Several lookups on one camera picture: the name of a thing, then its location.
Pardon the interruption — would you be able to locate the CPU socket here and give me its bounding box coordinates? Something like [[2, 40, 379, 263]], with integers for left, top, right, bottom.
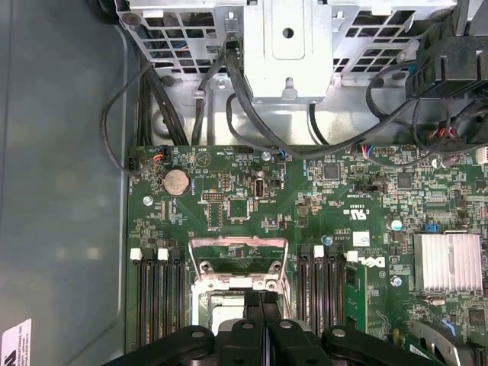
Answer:
[[189, 261, 294, 335]]

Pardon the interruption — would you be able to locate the black plastic fan housing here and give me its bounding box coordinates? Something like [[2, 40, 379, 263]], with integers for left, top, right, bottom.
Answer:
[[404, 22, 488, 148]]

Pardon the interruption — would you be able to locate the black graphics card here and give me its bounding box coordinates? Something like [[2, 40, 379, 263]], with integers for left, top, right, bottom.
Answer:
[[407, 318, 488, 366]]

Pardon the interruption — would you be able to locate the white label sticker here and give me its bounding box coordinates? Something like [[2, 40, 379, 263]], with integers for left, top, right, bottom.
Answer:
[[0, 318, 34, 366]]

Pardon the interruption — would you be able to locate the black cable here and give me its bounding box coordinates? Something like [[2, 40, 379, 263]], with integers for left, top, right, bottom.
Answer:
[[135, 64, 191, 148], [99, 63, 161, 172], [224, 37, 432, 159]]

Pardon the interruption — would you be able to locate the green motherboard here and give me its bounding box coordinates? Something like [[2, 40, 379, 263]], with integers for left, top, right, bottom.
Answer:
[[125, 144, 488, 366]]

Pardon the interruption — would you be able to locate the silver drive cage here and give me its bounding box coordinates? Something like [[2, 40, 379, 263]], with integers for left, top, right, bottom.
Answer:
[[116, 0, 461, 106]]

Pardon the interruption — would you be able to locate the silver chipset heatsink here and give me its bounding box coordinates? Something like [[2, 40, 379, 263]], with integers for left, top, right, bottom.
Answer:
[[413, 233, 482, 294]]

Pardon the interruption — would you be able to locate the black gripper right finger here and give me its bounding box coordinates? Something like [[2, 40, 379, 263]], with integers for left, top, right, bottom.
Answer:
[[262, 289, 446, 366]]

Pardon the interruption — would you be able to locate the metal socket cover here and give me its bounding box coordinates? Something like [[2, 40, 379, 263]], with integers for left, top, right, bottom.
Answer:
[[188, 235, 290, 291]]

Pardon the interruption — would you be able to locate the black RAM slot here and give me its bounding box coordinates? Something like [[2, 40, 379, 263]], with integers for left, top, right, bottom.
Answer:
[[312, 246, 326, 332], [326, 246, 345, 329], [129, 247, 149, 344], [156, 247, 172, 336], [169, 247, 185, 332], [146, 243, 160, 344], [297, 246, 311, 332]]

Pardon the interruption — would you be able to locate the black open PC case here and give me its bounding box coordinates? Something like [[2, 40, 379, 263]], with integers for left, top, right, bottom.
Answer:
[[0, 0, 488, 366]]

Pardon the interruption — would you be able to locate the silver coin battery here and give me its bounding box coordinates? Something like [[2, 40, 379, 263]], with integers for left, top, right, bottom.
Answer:
[[163, 169, 191, 196]]

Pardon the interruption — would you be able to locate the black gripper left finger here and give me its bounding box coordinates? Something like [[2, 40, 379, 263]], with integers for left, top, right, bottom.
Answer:
[[99, 289, 264, 366]]

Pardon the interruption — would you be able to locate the silver CPU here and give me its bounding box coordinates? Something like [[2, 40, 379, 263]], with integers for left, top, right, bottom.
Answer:
[[207, 295, 249, 332]]

